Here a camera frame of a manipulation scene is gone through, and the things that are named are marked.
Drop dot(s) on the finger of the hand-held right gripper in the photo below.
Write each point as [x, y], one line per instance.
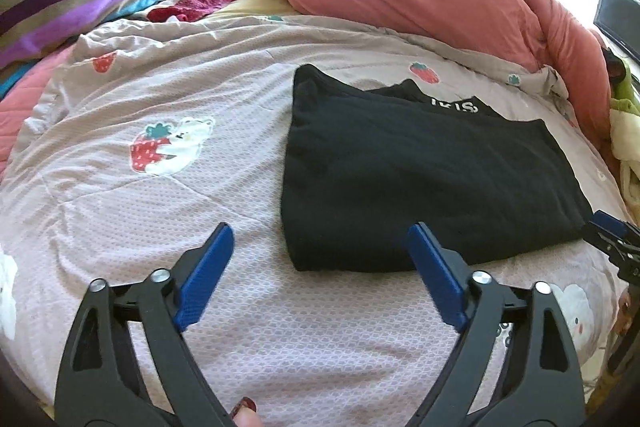
[620, 242]

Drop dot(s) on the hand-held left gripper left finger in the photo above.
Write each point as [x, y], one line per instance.
[207, 277]

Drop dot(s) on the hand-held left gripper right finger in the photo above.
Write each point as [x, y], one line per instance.
[440, 277]

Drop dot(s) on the black printed t-shirt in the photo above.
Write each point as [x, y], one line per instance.
[400, 167]

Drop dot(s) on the strawberry print quilt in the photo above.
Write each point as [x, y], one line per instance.
[150, 217]

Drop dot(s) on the green cloth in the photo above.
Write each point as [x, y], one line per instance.
[627, 97]

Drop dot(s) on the black flat screen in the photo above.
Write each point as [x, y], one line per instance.
[620, 17]

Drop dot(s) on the pink quilted bed sheet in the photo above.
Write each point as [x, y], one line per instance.
[25, 92]

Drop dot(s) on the striped colourful pillow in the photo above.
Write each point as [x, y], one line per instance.
[60, 2]

